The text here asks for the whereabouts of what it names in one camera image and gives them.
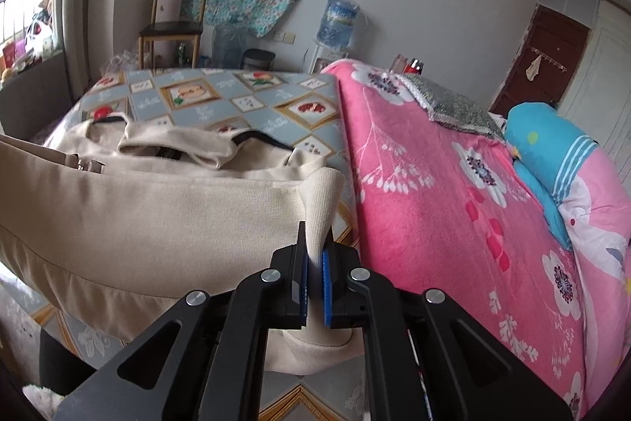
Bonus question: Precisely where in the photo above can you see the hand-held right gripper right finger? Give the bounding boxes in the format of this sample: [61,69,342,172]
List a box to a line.
[321,243,575,421]

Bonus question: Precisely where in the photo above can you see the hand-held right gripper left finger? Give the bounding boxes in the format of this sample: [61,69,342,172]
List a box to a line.
[53,221,311,421]

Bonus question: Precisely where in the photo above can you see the beige zip jacket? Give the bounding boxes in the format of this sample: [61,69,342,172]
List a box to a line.
[0,115,368,375]

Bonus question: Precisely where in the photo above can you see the pink floral blanket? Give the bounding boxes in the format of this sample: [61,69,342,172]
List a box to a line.
[320,58,592,421]

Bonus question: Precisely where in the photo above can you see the patterned tablecloth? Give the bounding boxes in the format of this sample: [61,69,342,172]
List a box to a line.
[0,68,368,421]

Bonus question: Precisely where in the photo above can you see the silver sequin cushion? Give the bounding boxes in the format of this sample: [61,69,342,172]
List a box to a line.
[399,73,506,140]

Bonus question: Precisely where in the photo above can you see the white water dispenser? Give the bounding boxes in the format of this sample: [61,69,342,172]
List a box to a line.
[308,45,348,74]

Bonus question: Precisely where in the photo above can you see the dark trash can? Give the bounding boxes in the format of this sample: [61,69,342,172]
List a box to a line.
[243,49,276,71]

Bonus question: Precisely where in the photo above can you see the person's black pants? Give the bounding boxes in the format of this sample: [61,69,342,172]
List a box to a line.
[39,327,99,397]

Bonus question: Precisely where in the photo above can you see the empty water bottle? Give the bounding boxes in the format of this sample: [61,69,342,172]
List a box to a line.
[213,14,250,69]

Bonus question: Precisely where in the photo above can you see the blue water dispenser bottle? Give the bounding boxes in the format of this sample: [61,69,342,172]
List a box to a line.
[315,0,360,49]

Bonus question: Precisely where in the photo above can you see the blue striped pillow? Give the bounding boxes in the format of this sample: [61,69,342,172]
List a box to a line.
[504,102,599,251]

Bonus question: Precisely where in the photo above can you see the shaggy green white rug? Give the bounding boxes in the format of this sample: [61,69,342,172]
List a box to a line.
[22,382,65,412]

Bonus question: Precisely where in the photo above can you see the pink cartoon quilt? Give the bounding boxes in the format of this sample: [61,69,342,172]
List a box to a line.
[554,147,631,417]

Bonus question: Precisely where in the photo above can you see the wooden chair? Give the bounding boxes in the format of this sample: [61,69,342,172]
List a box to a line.
[138,0,214,71]

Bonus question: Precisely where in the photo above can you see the door hook rack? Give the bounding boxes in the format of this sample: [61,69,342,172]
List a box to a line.
[530,47,568,71]

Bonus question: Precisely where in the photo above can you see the dark grey panel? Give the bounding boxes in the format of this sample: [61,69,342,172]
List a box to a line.
[0,51,75,140]

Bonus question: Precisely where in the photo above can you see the brown door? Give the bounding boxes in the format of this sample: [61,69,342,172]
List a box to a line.
[488,4,591,116]

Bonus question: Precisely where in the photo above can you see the white wardrobe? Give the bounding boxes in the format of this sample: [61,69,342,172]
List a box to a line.
[557,0,631,165]

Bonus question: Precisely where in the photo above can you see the grey curtain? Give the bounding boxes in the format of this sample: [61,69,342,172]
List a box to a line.
[52,0,106,101]

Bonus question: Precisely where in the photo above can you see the white plastic bag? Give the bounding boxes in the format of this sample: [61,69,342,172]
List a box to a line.
[24,17,56,57]

